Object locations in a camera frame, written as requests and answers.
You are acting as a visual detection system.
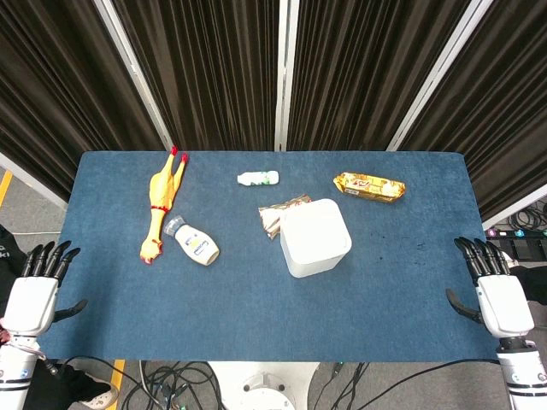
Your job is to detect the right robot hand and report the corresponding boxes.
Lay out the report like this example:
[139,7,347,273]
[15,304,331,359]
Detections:
[445,237,535,339]

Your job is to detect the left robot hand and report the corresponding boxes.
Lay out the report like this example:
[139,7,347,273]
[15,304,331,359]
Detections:
[2,240,89,337]

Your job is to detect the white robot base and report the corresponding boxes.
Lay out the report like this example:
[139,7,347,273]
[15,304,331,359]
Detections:
[207,360,321,410]

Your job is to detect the white square container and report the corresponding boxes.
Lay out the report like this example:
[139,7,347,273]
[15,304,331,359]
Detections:
[279,197,353,279]

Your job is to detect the white sneaker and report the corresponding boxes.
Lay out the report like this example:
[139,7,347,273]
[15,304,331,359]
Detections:
[80,382,120,407]

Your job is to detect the yellow rubber chicken toy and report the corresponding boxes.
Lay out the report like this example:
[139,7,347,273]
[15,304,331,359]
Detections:
[139,146,190,265]

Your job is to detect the cream bottle with clear cap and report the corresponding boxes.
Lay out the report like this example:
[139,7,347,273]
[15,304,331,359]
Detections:
[163,215,221,268]

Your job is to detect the golden snack package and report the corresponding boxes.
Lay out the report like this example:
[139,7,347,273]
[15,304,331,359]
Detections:
[332,172,407,204]

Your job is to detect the blue table cloth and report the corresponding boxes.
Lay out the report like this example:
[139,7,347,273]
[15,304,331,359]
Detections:
[33,149,509,362]

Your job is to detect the beige foil snack packet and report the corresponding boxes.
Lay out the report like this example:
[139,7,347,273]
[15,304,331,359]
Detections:
[257,194,314,243]

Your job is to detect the small white green bottle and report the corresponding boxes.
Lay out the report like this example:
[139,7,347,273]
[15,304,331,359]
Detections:
[237,170,280,187]

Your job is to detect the dark pleated curtain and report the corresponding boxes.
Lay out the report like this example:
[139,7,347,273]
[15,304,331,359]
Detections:
[0,0,547,219]

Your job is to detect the black floor cables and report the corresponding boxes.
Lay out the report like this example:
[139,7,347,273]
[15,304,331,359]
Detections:
[50,356,240,410]

